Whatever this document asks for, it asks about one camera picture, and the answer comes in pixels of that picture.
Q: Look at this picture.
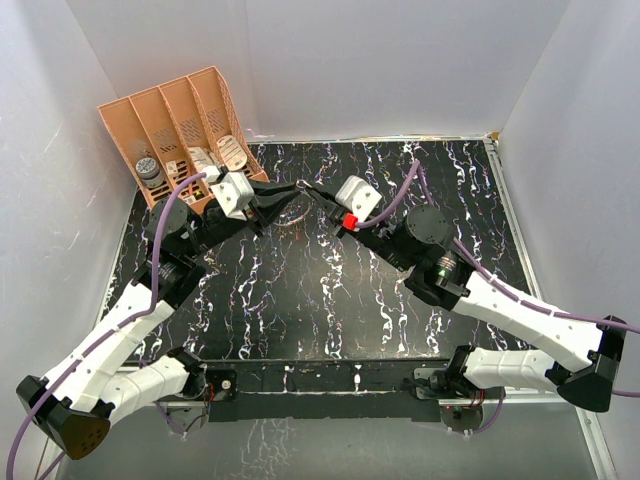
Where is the large silver keyring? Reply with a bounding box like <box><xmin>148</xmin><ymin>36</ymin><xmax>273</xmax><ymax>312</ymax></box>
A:
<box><xmin>274</xmin><ymin>194</ymin><xmax>312</xmax><ymax>228</ymax></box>

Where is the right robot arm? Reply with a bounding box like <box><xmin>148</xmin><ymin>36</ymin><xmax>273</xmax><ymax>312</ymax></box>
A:
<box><xmin>305</xmin><ymin>177</ymin><xmax>627</xmax><ymax>413</ymax></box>

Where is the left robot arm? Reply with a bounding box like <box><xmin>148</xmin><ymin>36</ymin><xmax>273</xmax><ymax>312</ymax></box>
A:
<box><xmin>16</xmin><ymin>174</ymin><xmax>300</xmax><ymax>460</ymax></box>

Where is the round wooden label disc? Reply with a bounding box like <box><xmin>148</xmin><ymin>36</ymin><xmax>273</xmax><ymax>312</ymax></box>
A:
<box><xmin>217</xmin><ymin>135</ymin><xmax>248</xmax><ymax>171</ymax></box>

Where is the small white box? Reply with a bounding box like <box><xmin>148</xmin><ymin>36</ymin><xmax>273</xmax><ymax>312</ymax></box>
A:
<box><xmin>188</xmin><ymin>147</ymin><xmax>217</xmax><ymax>173</ymax></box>

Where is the grey round tin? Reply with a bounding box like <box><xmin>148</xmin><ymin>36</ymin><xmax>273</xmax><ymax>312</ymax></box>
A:
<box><xmin>135</xmin><ymin>157</ymin><xmax>164</xmax><ymax>189</ymax></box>

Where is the orange file organizer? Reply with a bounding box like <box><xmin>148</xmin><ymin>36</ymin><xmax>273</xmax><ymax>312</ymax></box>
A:
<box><xmin>98</xmin><ymin>66</ymin><xmax>268</xmax><ymax>208</ymax></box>

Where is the black base bar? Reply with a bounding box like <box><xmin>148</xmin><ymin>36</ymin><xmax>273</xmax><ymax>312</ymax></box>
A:
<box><xmin>206</xmin><ymin>358</ymin><xmax>446</xmax><ymax>422</ymax></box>

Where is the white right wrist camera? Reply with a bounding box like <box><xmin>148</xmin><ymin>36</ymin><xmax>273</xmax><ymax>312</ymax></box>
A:
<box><xmin>335</xmin><ymin>175</ymin><xmax>382</xmax><ymax>222</ymax></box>

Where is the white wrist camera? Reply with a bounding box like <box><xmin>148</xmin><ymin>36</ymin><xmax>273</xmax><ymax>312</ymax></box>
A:
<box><xmin>335</xmin><ymin>175</ymin><xmax>382</xmax><ymax>222</ymax></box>
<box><xmin>203</xmin><ymin>166</ymin><xmax>255</xmax><ymax>221</ymax></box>

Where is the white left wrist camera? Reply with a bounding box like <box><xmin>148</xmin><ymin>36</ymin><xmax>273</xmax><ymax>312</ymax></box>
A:
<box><xmin>203</xmin><ymin>166</ymin><xmax>255</xmax><ymax>221</ymax></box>

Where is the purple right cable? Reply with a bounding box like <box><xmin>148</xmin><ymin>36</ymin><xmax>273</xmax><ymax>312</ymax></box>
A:
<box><xmin>357</xmin><ymin>159</ymin><xmax>640</xmax><ymax>436</ymax></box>

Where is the purple cable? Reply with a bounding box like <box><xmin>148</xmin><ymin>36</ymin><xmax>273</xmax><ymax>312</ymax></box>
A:
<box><xmin>7</xmin><ymin>172</ymin><xmax>221</xmax><ymax>480</ymax></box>
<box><xmin>357</xmin><ymin>159</ymin><xmax>640</xmax><ymax>436</ymax></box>

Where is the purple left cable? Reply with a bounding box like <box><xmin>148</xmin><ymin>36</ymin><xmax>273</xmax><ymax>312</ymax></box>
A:
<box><xmin>7</xmin><ymin>172</ymin><xmax>221</xmax><ymax>480</ymax></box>

